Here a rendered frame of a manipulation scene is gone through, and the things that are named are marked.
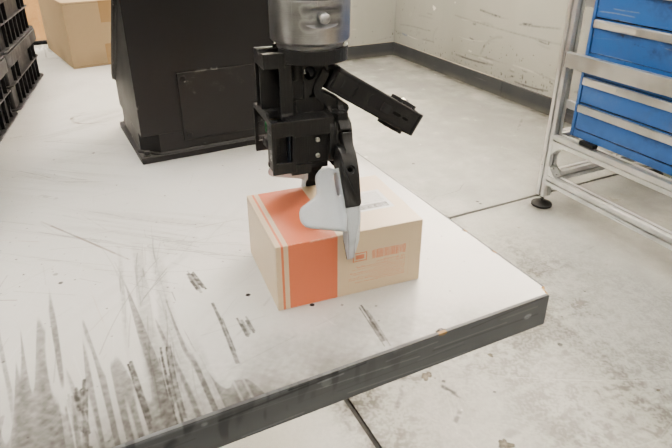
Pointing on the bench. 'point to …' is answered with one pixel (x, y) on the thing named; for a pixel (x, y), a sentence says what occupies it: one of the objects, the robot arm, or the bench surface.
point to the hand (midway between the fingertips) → (331, 225)
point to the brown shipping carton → (77, 24)
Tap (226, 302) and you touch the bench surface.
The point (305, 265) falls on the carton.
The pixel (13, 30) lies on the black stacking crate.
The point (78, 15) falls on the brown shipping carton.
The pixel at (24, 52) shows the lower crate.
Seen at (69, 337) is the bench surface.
